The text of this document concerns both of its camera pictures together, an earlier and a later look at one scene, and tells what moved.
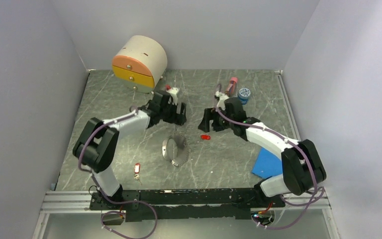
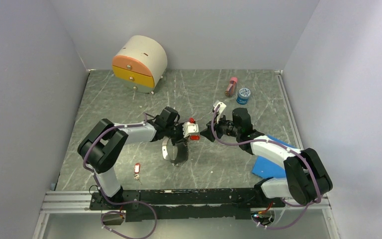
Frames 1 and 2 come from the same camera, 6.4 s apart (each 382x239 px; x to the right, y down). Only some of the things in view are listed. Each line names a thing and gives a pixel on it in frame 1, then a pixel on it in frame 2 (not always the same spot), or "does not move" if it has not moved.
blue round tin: x=243 y=95 does not move
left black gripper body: x=168 y=113 -> x=175 y=133
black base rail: x=221 y=203 does not move
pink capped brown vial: x=233 y=86 does not move
